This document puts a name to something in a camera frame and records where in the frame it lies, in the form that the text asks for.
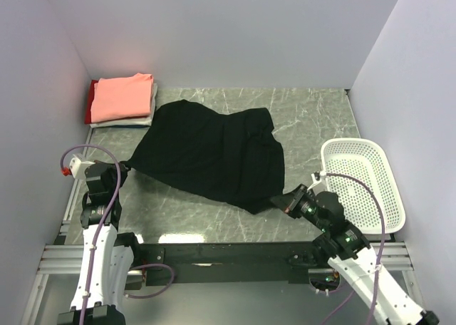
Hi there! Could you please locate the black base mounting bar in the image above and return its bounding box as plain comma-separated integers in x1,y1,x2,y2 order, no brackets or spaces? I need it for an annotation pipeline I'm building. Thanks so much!
132,242,340,287

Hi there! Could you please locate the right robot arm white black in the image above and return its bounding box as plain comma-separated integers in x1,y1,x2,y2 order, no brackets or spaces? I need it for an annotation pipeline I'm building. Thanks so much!
271,185,440,324

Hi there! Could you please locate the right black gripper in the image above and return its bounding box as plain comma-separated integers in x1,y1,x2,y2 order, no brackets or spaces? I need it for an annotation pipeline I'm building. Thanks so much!
269,183,328,232

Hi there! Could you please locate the aluminium rail frame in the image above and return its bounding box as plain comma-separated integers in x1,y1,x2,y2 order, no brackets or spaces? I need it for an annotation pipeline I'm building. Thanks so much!
19,130,428,325

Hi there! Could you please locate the pink folded t shirt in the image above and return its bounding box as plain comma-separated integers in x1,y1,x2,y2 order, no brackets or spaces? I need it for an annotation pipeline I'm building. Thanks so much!
91,73,154,123

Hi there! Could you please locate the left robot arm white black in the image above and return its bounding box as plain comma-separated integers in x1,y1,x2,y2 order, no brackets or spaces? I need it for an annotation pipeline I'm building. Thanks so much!
57,155,143,324

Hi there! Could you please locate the black t shirt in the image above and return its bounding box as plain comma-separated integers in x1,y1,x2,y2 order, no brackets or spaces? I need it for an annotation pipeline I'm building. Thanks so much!
124,100,285,214

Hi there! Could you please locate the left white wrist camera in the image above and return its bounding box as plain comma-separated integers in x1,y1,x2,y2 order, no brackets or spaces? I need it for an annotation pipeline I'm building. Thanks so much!
61,154,95,180

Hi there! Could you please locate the red folded t shirt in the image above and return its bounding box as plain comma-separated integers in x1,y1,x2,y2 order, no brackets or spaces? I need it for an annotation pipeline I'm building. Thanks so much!
84,80,98,125

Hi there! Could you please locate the white perforated plastic basket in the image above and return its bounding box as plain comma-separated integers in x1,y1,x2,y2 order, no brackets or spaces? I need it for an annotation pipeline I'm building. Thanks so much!
321,138,406,235

